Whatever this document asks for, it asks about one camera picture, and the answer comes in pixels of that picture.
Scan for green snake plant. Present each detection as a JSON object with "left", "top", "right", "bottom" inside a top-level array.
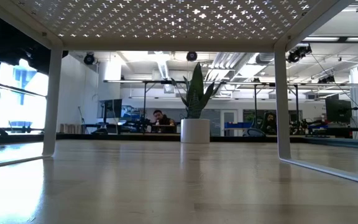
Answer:
[{"left": 170, "top": 62, "right": 224, "bottom": 119}]

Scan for black ceiling camera mount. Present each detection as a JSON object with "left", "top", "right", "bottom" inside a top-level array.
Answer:
[
  {"left": 317, "top": 74, "right": 337, "bottom": 84},
  {"left": 285, "top": 43, "right": 313, "bottom": 64}
]

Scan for white patterned placemat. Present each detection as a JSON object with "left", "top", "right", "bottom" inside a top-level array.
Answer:
[{"left": 0, "top": 0, "right": 358, "bottom": 189}]

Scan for black metal table frame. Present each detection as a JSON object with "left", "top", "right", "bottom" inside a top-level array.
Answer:
[{"left": 0, "top": 133, "right": 358, "bottom": 151}]

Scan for black computer monitor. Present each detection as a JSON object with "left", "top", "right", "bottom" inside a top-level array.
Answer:
[
  {"left": 324, "top": 98, "right": 353, "bottom": 124},
  {"left": 99, "top": 98, "right": 123, "bottom": 119}
]

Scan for dark office chair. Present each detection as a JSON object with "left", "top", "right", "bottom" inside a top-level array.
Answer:
[{"left": 241, "top": 126, "right": 264, "bottom": 138}]

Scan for person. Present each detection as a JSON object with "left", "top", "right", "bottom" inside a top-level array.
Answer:
[
  {"left": 152, "top": 109, "right": 177, "bottom": 134},
  {"left": 261, "top": 112, "right": 278, "bottom": 136}
]

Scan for blue storage bins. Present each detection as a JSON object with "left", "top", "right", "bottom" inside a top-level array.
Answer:
[{"left": 223, "top": 121, "right": 248, "bottom": 130}]

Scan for white round plant pot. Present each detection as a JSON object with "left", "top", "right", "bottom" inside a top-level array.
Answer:
[{"left": 180, "top": 118, "right": 211, "bottom": 144}]

